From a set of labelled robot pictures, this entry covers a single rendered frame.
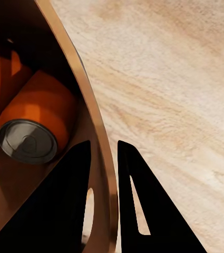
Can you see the can of soda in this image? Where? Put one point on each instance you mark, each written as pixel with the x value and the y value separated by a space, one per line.
pixel 15 71
pixel 36 125

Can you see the trash can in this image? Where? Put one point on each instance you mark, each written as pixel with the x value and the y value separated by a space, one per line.
pixel 33 29

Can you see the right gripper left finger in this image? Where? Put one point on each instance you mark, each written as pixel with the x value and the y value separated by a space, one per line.
pixel 52 218

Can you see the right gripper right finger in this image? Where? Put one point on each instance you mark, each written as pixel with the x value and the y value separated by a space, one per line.
pixel 170 233

